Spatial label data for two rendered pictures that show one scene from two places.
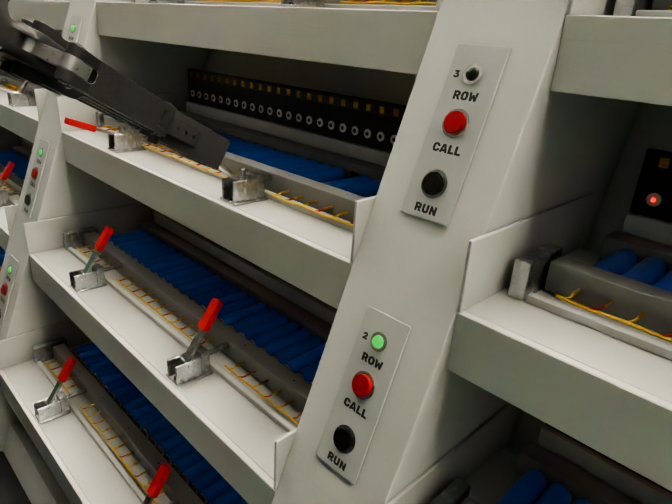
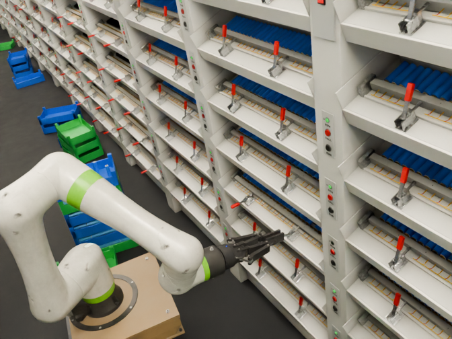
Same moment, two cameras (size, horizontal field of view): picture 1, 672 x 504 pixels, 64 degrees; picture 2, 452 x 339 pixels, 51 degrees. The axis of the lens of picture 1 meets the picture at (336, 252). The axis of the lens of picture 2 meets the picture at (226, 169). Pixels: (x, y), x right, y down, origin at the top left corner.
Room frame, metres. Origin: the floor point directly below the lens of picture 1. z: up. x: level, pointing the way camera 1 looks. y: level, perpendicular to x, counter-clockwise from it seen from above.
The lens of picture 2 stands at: (-0.65, -0.21, 1.62)
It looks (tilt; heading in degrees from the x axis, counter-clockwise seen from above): 32 degrees down; 24
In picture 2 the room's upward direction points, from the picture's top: 10 degrees counter-clockwise
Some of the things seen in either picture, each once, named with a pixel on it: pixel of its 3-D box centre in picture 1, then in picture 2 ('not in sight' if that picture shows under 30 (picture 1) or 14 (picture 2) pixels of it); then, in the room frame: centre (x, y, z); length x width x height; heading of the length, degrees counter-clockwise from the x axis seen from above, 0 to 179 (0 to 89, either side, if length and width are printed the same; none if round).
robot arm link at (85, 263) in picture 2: not in sight; (87, 274); (0.27, 0.77, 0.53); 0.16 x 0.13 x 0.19; 169
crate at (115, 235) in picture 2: not in sight; (103, 226); (0.95, 1.25, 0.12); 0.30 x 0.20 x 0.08; 126
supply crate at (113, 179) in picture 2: not in sight; (85, 176); (0.95, 1.25, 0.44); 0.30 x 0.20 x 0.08; 126
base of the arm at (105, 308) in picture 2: not in sight; (85, 301); (0.25, 0.81, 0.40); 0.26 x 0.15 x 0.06; 127
